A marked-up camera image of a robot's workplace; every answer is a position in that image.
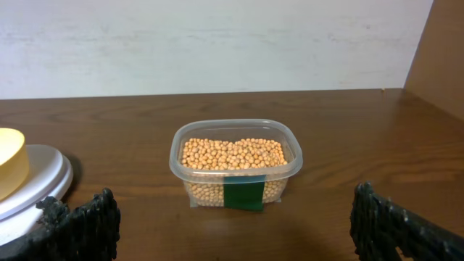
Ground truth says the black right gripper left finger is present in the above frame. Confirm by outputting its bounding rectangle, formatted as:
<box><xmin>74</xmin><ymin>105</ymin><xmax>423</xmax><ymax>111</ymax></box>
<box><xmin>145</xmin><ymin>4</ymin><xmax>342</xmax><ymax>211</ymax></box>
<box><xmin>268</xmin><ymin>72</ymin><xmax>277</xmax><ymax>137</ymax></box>
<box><xmin>1</xmin><ymin>188</ymin><xmax>121</xmax><ymax>261</ymax></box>

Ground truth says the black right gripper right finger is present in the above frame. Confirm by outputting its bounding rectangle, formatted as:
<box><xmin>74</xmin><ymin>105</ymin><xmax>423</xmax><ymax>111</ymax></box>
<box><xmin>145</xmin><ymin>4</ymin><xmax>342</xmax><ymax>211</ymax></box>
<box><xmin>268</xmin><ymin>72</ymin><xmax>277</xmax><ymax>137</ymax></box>
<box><xmin>349</xmin><ymin>182</ymin><xmax>463</xmax><ymax>261</ymax></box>

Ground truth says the white kitchen scale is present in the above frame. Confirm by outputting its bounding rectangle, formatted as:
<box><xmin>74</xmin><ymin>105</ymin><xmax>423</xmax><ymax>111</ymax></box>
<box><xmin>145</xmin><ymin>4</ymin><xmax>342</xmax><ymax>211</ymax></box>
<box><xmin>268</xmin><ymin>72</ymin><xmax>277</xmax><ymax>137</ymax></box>
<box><xmin>1</xmin><ymin>144</ymin><xmax>73</xmax><ymax>245</ymax></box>

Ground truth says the yellow bowl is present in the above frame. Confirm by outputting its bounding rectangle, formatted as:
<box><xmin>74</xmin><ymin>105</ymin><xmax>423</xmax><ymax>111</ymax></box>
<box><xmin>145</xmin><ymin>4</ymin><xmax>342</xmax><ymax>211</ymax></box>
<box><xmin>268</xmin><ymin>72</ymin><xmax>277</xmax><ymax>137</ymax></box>
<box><xmin>1</xmin><ymin>128</ymin><xmax>30</xmax><ymax>200</ymax></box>

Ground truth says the pile of soybeans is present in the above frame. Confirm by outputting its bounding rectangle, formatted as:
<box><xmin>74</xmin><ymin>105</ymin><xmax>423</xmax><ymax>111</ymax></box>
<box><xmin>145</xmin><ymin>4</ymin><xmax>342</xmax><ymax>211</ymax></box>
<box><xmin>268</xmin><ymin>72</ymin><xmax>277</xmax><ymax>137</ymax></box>
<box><xmin>170</xmin><ymin>138</ymin><xmax>294</xmax><ymax>207</ymax></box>

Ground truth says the green tape strip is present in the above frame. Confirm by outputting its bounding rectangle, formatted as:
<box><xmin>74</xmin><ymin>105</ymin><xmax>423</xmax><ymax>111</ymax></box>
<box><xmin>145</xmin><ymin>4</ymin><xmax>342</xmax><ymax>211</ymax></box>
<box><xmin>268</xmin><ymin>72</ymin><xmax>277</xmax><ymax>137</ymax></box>
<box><xmin>223</xmin><ymin>175</ymin><xmax>266</xmax><ymax>212</ymax></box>

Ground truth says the clear plastic container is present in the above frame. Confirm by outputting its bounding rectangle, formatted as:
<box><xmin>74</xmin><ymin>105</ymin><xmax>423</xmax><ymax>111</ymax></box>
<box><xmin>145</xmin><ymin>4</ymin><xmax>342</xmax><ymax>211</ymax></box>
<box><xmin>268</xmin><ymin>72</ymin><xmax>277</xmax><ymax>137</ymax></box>
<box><xmin>169</xmin><ymin>119</ymin><xmax>303</xmax><ymax>211</ymax></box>

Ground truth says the cardboard side panel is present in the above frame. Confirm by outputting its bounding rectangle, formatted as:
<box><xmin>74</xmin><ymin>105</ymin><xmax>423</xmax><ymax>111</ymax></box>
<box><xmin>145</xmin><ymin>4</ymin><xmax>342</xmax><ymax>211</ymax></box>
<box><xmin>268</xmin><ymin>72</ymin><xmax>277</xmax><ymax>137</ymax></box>
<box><xmin>405</xmin><ymin>0</ymin><xmax>463</xmax><ymax>120</ymax></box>

